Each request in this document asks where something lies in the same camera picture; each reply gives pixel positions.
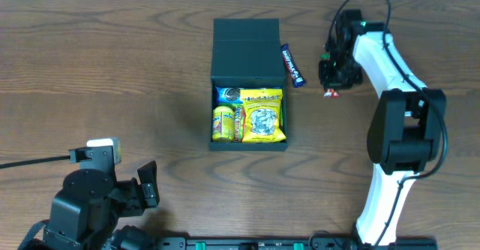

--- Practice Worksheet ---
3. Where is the red KitKat bar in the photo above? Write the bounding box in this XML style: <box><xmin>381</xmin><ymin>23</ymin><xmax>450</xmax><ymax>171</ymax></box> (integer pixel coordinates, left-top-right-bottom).
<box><xmin>319</xmin><ymin>53</ymin><xmax>341</xmax><ymax>99</ymax></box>

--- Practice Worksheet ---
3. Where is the purple Dairy Milk bar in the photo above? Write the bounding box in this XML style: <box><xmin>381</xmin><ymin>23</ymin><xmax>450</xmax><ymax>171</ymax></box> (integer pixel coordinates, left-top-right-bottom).
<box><xmin>280</xmin><ymin>44</ymin><xmax>306</xmax><ymax>88</ymax></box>

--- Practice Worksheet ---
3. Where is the yellow Hacks candy bag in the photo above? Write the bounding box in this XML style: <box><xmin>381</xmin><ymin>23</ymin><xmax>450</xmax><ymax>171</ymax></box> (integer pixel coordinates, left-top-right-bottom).
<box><xmin>240</xmin><ymin>89</ymin><xmax>287</xmax><ymax>143</ymax></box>

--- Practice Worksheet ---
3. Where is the yellow Mentos bottle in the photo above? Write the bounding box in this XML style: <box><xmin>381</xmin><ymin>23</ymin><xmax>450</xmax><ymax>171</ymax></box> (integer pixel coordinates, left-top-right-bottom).
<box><xmin>211</xmin><ymin>106</ymin><xmax>235</xmax><ymax>143</ymax></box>

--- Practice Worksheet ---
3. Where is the black gift box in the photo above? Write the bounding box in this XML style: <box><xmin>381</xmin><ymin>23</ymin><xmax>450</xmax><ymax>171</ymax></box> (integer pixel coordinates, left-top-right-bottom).
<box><xmin>210</xmin><ymin>19</ymin><xmax>289</xmax><ymax>135</ymax></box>

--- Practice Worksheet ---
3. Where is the Haribo gummy candy bag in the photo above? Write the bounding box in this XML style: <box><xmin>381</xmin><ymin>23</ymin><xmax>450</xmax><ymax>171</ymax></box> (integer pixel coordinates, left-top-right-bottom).
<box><xmin>219</xmin><ymin>104</ymin><xmax>245</xmax><ymax>143</ymax></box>

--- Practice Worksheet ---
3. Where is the blue Oreo cookie pack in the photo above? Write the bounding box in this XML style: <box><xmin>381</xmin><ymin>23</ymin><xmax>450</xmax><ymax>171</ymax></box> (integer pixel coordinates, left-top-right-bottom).
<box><xmin>216</xmin><ymin>87</ymin><xmax>242</xmax><ymax>104</ymax></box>

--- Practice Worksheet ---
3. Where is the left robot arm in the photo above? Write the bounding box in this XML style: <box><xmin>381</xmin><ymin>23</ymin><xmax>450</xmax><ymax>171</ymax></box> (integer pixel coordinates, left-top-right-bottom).
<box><xmin>19</xmin><ymin>161</ymin><xmax>160</xmax><ymax>249</ymax></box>

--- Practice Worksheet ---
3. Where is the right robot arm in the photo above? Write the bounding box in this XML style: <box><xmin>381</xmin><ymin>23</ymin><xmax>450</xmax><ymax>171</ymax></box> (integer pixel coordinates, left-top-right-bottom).
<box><xmin>319</xmin><ymin>10</ymin><xmax>446</xmax><ymax>249</ymax></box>

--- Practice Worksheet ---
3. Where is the right black cable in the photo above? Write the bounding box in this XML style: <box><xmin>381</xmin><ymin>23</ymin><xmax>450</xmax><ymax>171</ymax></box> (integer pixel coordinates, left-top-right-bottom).
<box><xmin>324</xmin><ymin>0</ymin><xmax>449</xmax><ymax>245</ymax></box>

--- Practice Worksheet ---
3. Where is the black cable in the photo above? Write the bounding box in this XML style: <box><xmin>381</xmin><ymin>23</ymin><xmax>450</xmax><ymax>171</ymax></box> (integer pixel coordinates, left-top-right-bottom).
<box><xmin>324</xmin><ymin>0</ymin><xmax>449</xmax><ymax>245</ymax></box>
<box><xmin>0</xmin><ymin>155</ymin><xmax>72</xmax><ymax>170</ymax></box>

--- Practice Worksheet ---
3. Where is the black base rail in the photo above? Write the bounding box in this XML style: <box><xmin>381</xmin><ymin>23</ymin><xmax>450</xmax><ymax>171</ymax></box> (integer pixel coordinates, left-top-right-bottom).
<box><xmin>106</xmin><ymin>225</ymin><xmax>438</xmax><ymax>250</ymax></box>

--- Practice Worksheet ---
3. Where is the left black cable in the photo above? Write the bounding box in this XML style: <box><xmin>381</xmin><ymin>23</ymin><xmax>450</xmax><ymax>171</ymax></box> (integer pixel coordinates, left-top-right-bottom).
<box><xmin>0</xmin><ymin>155</ymin><xmax>72</xmax><ymax>170</ymax></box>

